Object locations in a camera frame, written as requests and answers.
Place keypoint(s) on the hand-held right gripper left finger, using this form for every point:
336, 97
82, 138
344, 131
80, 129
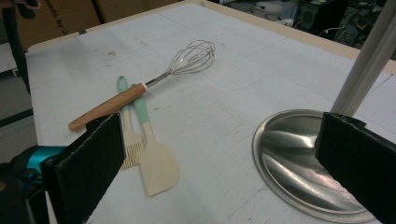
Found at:
87, 168

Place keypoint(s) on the black computer tower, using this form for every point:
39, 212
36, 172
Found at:
311, 17

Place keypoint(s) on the cardboard box with black print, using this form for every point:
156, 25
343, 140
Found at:
56, 21

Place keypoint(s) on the black metal frame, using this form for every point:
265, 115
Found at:
15, 49

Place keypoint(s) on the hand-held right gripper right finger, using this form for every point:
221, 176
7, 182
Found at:
361, 161

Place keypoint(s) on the steel utensil stand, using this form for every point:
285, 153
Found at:
289, 149

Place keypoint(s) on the white grid mat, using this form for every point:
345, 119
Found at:
218, 109

